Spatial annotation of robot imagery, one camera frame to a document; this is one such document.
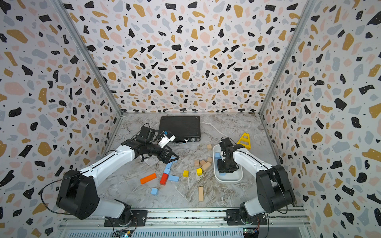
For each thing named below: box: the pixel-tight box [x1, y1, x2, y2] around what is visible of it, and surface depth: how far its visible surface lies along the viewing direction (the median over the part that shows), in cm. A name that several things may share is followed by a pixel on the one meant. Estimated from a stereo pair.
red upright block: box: [159, 173, 169, 186], surface depth 87 cm
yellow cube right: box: [195, 167, 203, 177], surface depth 90 cm
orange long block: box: [139, 173, 157, 185], surface depth 88 cm
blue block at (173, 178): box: [168, 174, 180, 182], surface depth 88 cm
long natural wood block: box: [198, 186, 204, 202], surface depth 83 cm
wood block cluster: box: [194, 156, 213, 172], surface depth 93 cm
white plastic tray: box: [212, 138, 244, 183], surface depth 80 cm
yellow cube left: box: [183, 170, 190, 178], surface depth 89 cm
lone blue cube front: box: [150, 187, 159, 196], surface depth 82 cm
